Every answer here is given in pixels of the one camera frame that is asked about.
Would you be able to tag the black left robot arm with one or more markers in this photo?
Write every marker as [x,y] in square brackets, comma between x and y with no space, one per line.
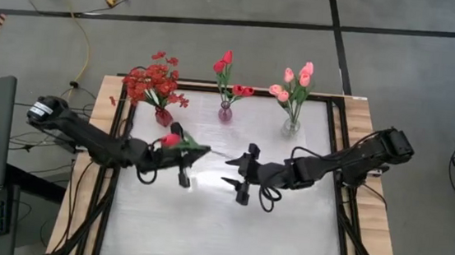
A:
[86,136]

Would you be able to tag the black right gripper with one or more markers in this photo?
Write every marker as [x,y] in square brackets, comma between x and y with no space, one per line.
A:
[273,175]

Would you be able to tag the red ribbed glass vase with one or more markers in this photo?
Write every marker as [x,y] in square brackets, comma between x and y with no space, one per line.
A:
[164,118]

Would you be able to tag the clear cut-glass vase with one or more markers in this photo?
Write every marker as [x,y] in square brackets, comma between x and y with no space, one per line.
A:
[291,129]

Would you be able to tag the black desk bar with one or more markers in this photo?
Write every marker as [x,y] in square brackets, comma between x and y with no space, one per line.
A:
[36,185]

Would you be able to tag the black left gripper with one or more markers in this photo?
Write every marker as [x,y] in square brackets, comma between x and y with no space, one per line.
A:
[146,155]

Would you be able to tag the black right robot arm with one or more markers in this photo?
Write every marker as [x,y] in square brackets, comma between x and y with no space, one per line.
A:
[352,159]

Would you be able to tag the purple glass vase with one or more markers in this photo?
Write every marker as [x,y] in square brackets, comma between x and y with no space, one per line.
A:
[225,114]

